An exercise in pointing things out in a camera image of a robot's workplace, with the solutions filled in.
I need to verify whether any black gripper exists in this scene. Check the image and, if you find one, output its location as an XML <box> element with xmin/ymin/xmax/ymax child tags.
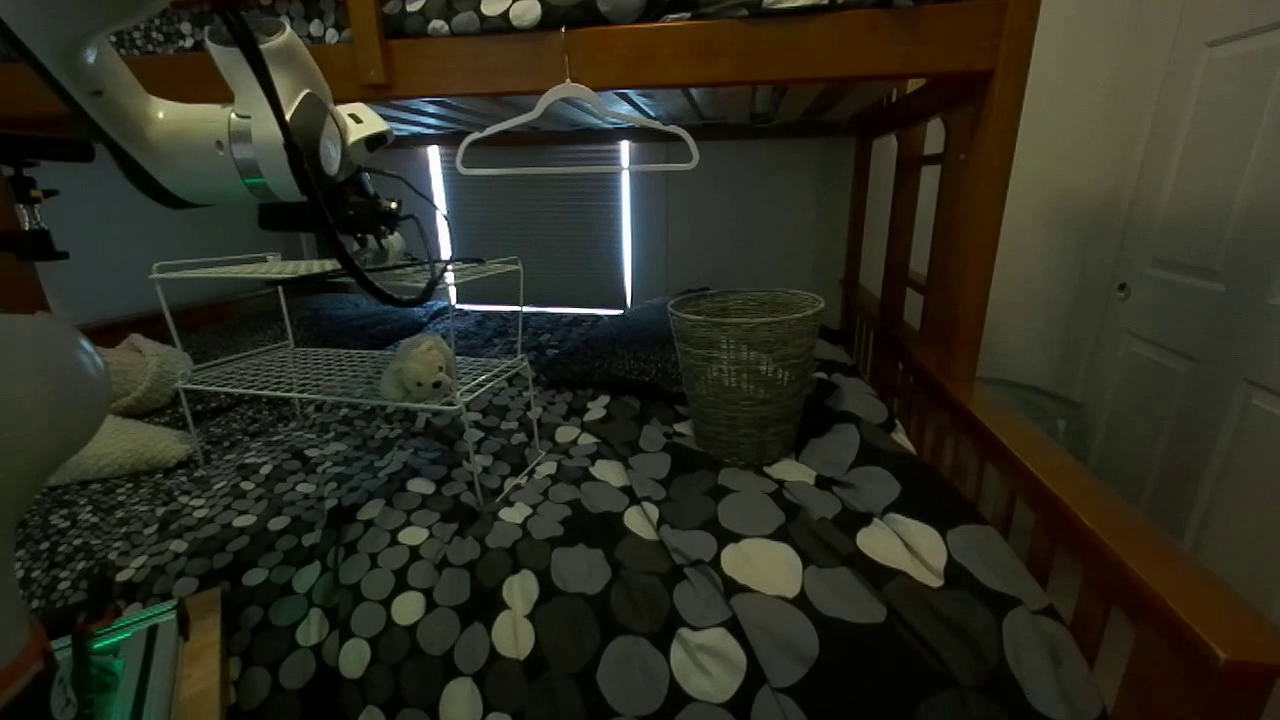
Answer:
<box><xmin>316</xmin><ymin>168</ymin><xmax>415</xmax><ymax>273</ymax></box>

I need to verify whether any dark window roller blind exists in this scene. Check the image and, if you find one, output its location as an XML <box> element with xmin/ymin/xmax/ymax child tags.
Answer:
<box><xmin>425</xmin><ymin>135</ymin><xmax>641</xmax><ymax>319</ymax></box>

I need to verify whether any cream plush toy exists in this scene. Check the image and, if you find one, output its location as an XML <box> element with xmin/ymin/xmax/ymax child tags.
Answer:
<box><xmin>377</xmin><ymin>328</ymin><xmax>464</xmax><ymax>404</ymax></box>

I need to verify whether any brown wooden bunk bed frame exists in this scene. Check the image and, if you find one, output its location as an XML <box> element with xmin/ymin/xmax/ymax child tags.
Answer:
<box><xmin>0</xmin><ymin>0</ymin><xmax>1280</xmax><ymax>720</ymax></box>

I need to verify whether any small white cushion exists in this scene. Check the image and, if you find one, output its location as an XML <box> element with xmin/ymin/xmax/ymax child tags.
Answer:
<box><xmin>42</xmin><ymin>412</ymin><xmax>198</xmax><ymax>492</ymax></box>
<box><xmin>96</xmin><ymin>332</ymin><xmax>198</xmax><ymax>418</ymax></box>

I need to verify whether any black pebble pattern duvet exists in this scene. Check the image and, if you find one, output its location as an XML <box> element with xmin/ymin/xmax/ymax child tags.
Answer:
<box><xmin>12</xmin><ymin>337</ymin><xmax>1111</xmax><ymax>720</ymax></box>

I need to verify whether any white plastic clothes hanger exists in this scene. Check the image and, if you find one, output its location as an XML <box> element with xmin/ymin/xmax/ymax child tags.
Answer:
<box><xmin>450</xmin><ymin>32</ymin><xmax>702</xmax><ymax>179</ymax></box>

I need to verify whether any dark blue pillow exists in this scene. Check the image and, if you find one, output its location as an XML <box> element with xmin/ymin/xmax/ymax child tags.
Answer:
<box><xmin>283</xmin><ymin>286</ymin><xmax>690</xmax><ymax>400</ymax></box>

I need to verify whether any grey woven basket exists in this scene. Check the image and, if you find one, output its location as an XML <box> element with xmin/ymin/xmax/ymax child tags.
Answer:
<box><xmin>664</xmin><ymin>286</ymin><xmax>830</xmax><ymax>471</ymax></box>

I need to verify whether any white panel door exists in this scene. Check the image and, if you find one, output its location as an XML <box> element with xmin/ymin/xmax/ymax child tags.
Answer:
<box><xmin>1062</xmin><ymin>0</ymin><xmax>1280</xmax><ymax>632</ymax></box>

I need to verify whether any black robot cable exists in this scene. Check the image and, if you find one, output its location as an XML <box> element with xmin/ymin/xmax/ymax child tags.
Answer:
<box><xmin>212</xmin><ymin>0</ymin><xmax>461</xmax><ymax>314</ymax></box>

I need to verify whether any white wire rack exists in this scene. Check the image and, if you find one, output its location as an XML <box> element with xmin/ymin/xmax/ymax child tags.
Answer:
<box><xmin>148</xmin><ymin>248</ymin><xmax>541</xmax><ymax>463</ymax></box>

